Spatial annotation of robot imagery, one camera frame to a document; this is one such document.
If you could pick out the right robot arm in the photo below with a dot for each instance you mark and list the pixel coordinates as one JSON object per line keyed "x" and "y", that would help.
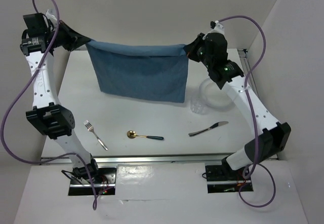
{"x": 270, "y": 136}

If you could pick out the gold spoon with dark handle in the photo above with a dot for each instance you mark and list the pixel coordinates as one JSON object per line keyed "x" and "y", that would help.
{"x": 133, "y": 134}

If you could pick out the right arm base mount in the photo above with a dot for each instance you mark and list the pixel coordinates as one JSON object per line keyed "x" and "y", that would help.
{"x": 219, "y": 182}

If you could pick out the silver fork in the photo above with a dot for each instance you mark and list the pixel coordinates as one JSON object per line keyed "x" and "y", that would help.
{"x": 90, "y": 128}

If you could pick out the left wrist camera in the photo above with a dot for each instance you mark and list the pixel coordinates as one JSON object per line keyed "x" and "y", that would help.
{"x": 37, "y": 25}

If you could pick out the clear glass plate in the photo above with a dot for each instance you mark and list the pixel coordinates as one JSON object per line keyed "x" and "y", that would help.
{"x": 213, "y": 97}

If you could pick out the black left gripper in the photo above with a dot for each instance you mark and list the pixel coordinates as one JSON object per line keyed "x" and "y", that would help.
{"x": 74, "y": 39}

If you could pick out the blue cloth napkin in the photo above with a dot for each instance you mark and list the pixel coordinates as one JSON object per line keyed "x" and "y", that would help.
{"x": 154, "y": 73}

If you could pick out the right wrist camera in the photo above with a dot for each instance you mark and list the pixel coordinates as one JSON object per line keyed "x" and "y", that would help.
{"x": 217, "y": 27}

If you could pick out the aluminium rail frame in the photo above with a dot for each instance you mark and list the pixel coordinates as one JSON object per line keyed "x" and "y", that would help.
{"x": 266, "y": 81}

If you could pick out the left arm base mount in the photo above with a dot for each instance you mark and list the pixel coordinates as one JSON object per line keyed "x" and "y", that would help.
{"x": 104, "y": 183}

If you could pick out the clear plastic cup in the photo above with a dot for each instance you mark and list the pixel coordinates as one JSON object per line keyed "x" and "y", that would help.
{"x": 197, "y": 104}

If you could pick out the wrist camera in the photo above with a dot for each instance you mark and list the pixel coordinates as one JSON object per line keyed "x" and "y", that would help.
{"x": 217, "y": 27}
{"x": 37, "y": 25}

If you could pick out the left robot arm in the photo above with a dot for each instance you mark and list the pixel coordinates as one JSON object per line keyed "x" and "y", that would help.
{"x": 48, "y": 116}

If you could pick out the silver table knife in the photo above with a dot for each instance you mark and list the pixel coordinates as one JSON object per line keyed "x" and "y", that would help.
{"x": 215, "y": 125}

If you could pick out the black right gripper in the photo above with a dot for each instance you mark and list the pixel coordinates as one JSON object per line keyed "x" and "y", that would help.
{"x": 191, "y": 48}

